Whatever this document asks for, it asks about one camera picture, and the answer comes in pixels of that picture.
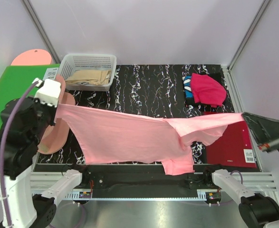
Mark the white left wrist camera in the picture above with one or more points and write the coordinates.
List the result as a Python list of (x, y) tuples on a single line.
[(48, 92)]

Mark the blue white folded t-shirt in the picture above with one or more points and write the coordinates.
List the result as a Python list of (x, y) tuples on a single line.
[(187, 86)]

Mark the pink oval board upper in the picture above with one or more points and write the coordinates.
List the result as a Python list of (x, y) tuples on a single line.
[(37, 57)]

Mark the white plastic basket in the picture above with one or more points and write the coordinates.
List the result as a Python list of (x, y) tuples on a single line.
[(75, 62)]

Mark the aluminium frame rail front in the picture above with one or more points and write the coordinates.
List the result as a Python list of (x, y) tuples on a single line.
[(253, 180)]

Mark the green cutting board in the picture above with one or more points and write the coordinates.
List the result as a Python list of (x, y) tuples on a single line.
[(15, 80)]

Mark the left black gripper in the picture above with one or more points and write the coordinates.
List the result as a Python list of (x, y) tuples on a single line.
[(53, 110)]

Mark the beige folded t-shirt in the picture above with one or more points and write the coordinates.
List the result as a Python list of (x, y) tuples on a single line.
[(89, 77)]

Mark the dark red folder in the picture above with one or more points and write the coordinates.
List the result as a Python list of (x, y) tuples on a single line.
[(233, 148)]

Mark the magenta folded t-shirt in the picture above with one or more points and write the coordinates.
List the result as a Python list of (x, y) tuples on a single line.
[(207, 91)]

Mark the light pink t-shirt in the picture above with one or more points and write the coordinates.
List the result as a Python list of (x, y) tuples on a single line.
[(108, 137)]

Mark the black marble pattern mat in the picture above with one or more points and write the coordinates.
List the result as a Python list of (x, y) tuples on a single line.
[(152, 90)]

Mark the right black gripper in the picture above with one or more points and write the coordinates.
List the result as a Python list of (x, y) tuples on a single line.
[(267, 129)]

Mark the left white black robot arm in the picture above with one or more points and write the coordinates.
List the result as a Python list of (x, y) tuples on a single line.
[(24, 123)]

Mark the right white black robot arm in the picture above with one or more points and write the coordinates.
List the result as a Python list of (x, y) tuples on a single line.
[(256, 210)]

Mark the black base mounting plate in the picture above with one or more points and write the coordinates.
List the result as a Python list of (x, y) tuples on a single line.
[(139, 168)]

